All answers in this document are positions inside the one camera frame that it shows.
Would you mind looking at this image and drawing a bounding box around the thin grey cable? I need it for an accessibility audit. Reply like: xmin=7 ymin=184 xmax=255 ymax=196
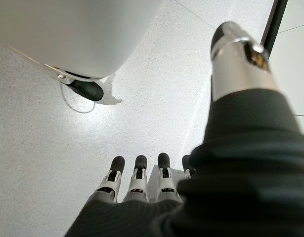
xmin=60 ymin=82 xmax=96 ymax=114

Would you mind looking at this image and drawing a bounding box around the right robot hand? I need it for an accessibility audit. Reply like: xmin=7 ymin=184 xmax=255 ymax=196
xmin=64 ymin=21 xmax=304 ymax=237

